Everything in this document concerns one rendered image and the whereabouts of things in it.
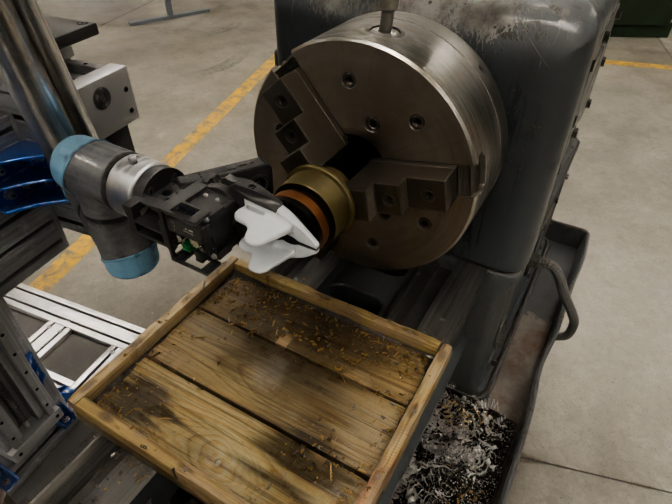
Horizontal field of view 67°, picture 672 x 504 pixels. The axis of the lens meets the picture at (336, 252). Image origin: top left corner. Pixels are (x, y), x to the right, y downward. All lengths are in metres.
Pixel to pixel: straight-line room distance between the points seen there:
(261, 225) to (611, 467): 1.44
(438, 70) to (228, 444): 0.47
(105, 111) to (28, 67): 0.20
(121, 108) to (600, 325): 1.76
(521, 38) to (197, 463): 0.61
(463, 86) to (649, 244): 2.10
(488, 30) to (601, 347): 1.52
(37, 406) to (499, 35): 1.20
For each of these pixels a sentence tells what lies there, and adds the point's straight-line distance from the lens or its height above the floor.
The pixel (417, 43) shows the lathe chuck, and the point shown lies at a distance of 0.60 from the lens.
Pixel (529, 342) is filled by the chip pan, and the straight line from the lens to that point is 1.21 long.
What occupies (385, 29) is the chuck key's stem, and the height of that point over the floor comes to 1.24.
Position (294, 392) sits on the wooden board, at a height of 0.88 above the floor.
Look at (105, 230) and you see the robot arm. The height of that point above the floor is 1.02.
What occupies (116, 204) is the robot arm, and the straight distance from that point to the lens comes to 0.63.
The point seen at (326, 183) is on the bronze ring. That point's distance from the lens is 0.55.
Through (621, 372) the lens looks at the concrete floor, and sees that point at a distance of 2.00.
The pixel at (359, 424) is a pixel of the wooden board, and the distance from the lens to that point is 0.61.
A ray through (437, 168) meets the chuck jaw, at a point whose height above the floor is 1.12.
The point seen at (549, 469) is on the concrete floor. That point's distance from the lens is 1.69.
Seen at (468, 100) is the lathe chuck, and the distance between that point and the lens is 0.59.
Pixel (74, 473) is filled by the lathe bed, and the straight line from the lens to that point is 0.68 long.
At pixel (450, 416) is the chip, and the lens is 1.01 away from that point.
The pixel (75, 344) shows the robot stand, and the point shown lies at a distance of 1.75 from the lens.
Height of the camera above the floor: 1.41
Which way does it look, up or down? 40 degrees down
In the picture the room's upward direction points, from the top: straight up
